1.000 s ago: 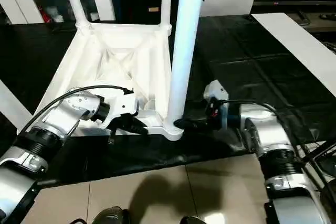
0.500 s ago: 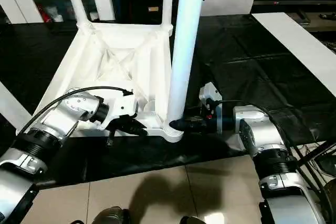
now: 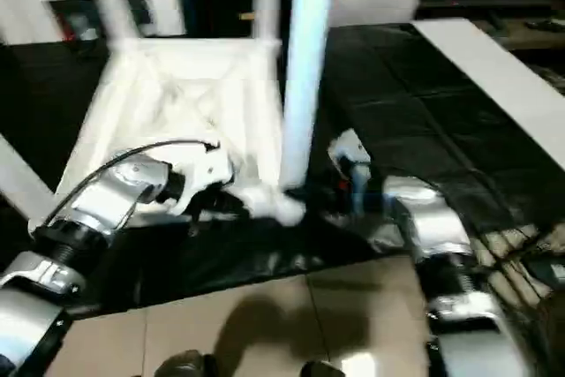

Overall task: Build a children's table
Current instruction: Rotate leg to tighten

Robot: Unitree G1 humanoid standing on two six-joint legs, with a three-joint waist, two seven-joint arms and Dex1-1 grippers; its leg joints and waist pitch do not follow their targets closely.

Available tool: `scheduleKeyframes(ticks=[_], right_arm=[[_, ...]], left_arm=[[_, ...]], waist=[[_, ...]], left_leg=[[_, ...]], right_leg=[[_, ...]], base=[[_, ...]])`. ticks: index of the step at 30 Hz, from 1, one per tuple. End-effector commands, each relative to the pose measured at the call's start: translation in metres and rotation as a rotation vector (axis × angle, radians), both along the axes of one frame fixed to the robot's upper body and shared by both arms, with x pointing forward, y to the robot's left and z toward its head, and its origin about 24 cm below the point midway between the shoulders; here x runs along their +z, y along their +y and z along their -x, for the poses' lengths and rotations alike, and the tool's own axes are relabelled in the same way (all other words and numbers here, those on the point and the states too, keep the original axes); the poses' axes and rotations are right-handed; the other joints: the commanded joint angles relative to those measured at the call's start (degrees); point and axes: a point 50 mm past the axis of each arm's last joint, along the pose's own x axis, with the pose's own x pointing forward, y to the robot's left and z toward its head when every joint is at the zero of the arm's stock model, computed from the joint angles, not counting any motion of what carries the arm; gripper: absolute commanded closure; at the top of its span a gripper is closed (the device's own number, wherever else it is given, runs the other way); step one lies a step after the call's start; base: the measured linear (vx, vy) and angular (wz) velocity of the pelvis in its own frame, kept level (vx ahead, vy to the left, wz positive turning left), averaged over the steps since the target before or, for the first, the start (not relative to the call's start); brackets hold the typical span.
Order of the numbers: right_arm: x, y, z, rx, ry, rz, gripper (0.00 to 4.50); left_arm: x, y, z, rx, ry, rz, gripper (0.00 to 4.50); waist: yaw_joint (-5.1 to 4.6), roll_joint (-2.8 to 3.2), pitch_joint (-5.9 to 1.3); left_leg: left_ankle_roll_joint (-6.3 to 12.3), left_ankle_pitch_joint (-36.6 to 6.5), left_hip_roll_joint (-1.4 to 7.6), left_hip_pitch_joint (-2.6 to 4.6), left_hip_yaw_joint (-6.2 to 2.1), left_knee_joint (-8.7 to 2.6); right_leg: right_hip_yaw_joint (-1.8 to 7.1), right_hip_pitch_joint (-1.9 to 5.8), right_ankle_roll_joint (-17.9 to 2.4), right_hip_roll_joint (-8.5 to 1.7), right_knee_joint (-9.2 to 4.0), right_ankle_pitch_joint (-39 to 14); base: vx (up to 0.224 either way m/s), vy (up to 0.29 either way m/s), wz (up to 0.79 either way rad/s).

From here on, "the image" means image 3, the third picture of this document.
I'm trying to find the white plastic table top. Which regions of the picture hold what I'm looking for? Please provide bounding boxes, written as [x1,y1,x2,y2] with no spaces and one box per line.
[31,37,308,232]

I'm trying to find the black work mat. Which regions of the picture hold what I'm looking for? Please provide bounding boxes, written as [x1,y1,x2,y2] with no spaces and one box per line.
[0,24,565,316]

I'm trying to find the white sheet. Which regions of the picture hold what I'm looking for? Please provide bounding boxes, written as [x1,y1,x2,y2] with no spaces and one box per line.
[413,18,565,170]

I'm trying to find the brown low bench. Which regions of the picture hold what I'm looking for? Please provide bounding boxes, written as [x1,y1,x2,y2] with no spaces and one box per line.
[419,0,565,51]

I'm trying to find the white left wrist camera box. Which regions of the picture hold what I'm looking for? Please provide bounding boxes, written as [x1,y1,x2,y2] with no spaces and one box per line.
[177,149,235,219]

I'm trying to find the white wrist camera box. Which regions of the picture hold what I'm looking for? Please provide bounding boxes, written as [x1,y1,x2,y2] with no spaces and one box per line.
[328,130,373,215]
[177,149,235,219]

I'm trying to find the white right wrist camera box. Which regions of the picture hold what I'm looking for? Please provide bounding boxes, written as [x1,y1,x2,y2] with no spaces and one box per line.
[328,130,373,215]

